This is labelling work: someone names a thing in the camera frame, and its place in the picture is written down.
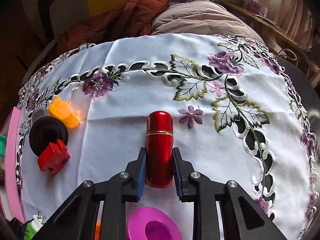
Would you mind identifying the orange crown-shaped plastic piece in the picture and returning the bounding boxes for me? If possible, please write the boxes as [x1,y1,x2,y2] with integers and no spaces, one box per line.
[48,96,81,129]

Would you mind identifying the pale pink curtain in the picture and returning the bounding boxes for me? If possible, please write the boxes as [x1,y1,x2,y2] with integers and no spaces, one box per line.
[275,0,313,48]

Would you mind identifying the pink shallow box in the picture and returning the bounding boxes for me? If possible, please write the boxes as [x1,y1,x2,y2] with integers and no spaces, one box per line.
[0,106,27,224]

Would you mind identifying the red notched plastic block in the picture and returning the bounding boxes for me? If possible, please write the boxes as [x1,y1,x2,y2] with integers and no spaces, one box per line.
[37,139,70,174]

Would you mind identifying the magenta flanged plastic cup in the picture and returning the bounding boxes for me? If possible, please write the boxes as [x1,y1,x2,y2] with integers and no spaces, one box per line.
[127,207,184,240]

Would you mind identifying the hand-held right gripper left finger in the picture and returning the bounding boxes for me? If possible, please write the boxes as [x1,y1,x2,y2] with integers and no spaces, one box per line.
[37,147,147,240]

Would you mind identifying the wooden side table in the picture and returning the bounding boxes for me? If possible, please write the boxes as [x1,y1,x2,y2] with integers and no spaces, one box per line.
[222,1,318,80]

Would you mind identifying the rust brown padded jacket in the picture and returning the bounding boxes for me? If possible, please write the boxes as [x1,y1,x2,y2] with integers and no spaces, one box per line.
[59,0,173,53]

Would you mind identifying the teal green plastic piece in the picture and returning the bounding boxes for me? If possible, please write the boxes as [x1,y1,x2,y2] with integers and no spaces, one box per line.
[0,135,7,157]

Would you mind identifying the light green plastic toy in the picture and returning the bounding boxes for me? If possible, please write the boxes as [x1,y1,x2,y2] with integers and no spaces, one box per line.
[25,211,47,239]

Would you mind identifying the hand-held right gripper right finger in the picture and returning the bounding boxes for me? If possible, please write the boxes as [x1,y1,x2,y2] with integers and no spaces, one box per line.
[172,147,288,240]

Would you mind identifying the pale pink duvet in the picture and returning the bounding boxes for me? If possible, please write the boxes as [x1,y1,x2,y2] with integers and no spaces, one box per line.
[151,0,265,43]

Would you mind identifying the black rubber ring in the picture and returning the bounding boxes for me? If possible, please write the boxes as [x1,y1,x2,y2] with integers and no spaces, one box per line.
[29,117,68,155]

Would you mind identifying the grey short cylinder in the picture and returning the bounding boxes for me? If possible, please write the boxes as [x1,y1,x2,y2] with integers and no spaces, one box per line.
[32,108,50,124]

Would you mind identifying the pink patterned gift boxes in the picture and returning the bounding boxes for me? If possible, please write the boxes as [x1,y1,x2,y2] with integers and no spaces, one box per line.
[241,0,263,12]

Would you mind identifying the red metal capsule tube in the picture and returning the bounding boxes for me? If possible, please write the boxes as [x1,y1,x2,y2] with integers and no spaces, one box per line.
[145,110,174,188]

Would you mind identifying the white embroidered floral tablecloth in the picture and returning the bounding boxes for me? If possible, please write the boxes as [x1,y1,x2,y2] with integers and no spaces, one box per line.
[15,34,318,240]

